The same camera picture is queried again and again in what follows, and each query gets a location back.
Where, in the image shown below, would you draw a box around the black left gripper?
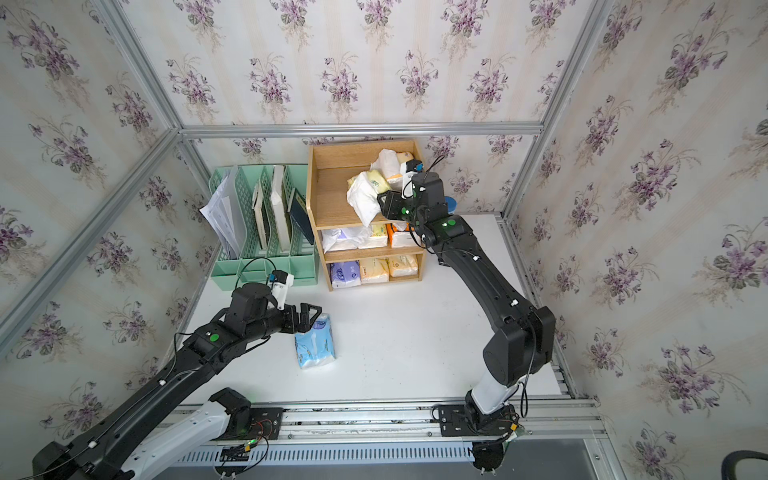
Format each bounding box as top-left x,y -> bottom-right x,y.
242,302 -> 323,346

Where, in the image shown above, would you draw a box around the yellow-green tissue pack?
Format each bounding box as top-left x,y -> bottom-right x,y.
346,170 -> 391,227

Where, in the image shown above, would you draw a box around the blue tissue pack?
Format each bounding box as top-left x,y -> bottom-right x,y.
294,314 -> 336,370

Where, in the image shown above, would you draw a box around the orange-yellow tissue pack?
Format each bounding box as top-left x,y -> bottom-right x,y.
370,149 -> 415,185

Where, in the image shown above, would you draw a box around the white purple tissue pack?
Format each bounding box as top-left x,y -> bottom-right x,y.
320,227 -> 367,253

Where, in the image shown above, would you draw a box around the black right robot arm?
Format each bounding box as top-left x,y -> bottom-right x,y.
377,172 -> 556,420

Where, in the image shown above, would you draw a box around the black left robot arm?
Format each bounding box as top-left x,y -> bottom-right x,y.
32,283 -> 322,479

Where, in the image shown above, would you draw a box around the orange tissue pack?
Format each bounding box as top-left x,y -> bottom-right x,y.
386,221 -> 416,248

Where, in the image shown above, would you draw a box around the wooden three-tier shelf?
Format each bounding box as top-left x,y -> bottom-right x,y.
306,139 -> 426,290

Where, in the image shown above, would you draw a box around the blue-lidded cylindrical container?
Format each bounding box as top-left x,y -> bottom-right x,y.
444,196 -> 457,214

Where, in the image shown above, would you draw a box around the dark blue booklet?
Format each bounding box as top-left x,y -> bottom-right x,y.
288,188 -> 315,245

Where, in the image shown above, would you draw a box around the green plastic file organizer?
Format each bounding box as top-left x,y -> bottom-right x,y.
209,165 -> 318,291

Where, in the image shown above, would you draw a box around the white paper sheets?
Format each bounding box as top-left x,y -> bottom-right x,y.
200,167 -> 247,259

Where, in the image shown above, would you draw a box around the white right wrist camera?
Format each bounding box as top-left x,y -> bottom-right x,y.
401,159 -> 423,198

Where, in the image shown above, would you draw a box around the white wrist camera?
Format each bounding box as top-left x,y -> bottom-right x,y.
401,159 -> 423,198
267,269 -> 294,310

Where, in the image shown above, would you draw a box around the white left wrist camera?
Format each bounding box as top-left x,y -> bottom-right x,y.
267,269 -> 294,310

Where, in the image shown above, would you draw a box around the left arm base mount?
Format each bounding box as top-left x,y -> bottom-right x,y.
209,388 -> 284,441

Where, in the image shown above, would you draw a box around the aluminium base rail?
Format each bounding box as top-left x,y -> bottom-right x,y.
131,395 -> 625,480

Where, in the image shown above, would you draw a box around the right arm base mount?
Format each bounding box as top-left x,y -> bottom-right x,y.
430,404 -> 520,438

